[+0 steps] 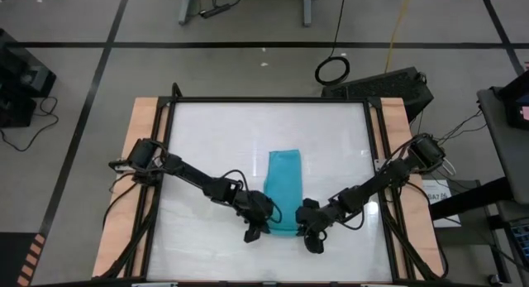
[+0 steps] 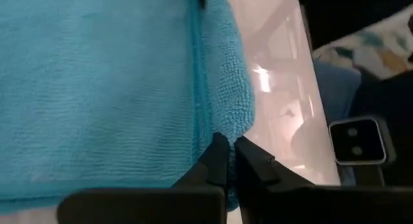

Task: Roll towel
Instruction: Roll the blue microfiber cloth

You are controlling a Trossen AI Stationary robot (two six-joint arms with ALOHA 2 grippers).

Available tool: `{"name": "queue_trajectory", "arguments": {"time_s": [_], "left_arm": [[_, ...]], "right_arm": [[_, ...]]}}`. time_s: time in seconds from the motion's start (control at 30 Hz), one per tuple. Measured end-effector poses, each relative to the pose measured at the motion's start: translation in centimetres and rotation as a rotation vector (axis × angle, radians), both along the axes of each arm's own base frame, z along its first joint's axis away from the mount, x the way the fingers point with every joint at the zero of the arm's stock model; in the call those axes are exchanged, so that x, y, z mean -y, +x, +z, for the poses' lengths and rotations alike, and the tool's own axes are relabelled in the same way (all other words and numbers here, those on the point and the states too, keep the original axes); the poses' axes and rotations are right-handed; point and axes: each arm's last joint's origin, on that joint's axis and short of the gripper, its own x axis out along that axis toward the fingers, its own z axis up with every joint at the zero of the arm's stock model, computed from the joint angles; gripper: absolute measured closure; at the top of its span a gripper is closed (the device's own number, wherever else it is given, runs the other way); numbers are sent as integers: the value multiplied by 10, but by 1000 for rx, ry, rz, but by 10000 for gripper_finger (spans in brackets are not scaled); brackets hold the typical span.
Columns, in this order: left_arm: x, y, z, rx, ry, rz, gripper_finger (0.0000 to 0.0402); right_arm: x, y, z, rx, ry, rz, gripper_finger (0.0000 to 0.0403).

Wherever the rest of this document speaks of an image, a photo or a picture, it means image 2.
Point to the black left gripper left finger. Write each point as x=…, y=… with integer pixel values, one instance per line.
x=213, y=159

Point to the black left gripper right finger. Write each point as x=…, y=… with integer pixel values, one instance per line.
x=258, y=172

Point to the teal microfibre towel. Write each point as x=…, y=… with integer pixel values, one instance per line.
x=96, y=88

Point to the blue cloth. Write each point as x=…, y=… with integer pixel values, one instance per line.
x=337, y=88

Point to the patterned white cloth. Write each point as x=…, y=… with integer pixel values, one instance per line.
x=371, y=46

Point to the small black silver-edged camera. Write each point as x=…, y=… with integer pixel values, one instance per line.
x=358, y=141

